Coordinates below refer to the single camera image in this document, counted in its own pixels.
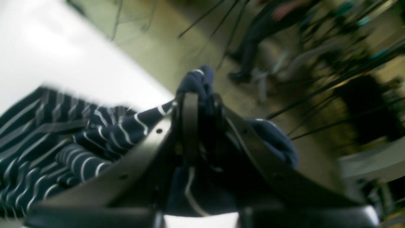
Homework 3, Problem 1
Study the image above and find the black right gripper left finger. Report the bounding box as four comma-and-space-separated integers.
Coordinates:
25, 93, 199, 228

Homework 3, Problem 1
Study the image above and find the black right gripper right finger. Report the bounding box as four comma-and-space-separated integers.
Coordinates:
212, 95, 379, 228

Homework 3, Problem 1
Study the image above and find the navy white striped T-shirt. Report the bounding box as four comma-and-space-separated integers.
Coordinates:
0, 65, 298, 222

